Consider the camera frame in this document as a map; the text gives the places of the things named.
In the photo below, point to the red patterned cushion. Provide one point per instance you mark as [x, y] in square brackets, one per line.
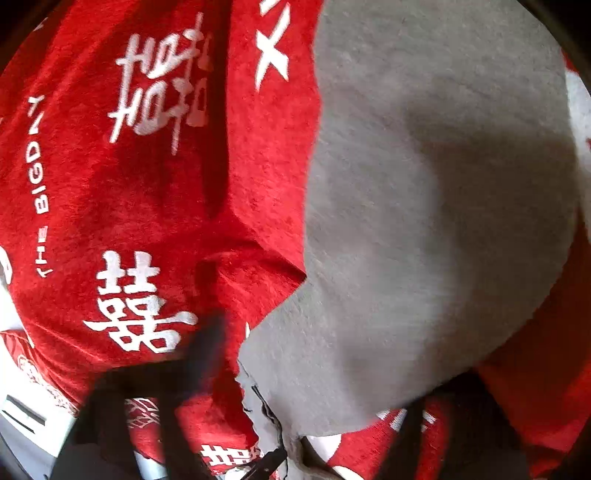
[41, 374]

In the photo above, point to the red printed blanket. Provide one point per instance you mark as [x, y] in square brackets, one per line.
[161, 194]

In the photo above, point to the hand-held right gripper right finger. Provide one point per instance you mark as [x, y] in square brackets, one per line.
[480, 429]

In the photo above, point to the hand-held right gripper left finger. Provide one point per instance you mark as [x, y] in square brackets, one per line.
[208, 350]

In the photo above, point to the grey fleece garment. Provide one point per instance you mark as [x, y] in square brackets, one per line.
[415, 207]

